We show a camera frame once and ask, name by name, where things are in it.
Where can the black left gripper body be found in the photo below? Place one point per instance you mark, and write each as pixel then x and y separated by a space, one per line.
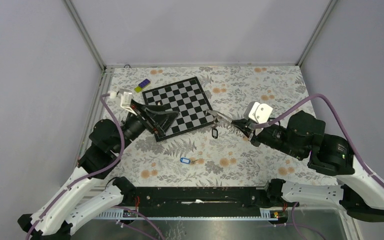
pixel 146 121

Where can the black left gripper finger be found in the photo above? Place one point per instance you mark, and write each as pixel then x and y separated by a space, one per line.
pixel 161 121
pixel 144 109

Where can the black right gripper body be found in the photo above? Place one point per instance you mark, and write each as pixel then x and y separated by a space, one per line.
pixel 254 136

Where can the blue capped key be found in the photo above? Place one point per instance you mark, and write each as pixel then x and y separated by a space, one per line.
pixel 185 160

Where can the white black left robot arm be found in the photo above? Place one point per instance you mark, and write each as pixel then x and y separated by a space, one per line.
pixel 63 215

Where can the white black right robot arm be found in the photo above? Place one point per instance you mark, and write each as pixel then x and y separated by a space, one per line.
pixel 304 137

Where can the purple yellow toy brick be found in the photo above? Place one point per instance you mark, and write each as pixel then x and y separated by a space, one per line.
pixel 142 85

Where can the black grey chessboard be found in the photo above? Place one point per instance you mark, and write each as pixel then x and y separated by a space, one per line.
pixel 189 99

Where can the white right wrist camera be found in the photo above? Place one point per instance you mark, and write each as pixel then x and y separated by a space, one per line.
pixel 258 112

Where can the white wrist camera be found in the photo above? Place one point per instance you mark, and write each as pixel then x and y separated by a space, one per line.
pixel 124 97
pixel 258 112

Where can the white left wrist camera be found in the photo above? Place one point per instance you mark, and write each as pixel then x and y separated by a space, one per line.
pixel 124 97

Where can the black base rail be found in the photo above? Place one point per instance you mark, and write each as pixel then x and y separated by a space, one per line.
pixel 193 202

